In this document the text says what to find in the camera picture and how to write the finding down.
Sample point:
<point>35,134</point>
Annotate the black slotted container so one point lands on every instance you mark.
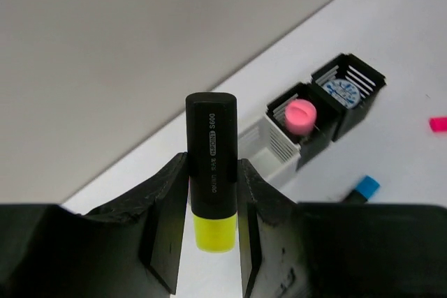
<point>326,122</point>
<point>367,79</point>

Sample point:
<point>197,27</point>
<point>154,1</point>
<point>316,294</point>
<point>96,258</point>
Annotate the blue glue bottle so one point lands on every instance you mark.
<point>345,92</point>

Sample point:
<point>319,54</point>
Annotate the pink highlighter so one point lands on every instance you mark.
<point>438,124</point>

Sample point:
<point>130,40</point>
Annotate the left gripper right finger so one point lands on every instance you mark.
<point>335,249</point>

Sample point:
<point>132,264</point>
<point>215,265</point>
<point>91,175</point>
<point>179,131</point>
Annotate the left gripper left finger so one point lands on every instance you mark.
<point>127,247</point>

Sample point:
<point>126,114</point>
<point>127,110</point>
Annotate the right black slotted container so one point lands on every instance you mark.
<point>367,79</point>

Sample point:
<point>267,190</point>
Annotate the yellow highlighter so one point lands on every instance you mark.
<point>211,131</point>

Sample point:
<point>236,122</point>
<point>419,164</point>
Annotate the left black slotted container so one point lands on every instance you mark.
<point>326,122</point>

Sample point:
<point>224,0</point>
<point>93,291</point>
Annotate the blue highlighter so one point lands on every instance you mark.
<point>362,191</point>

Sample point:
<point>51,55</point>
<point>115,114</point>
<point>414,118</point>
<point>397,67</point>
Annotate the pink cap glue bottle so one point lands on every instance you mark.
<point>300,117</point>

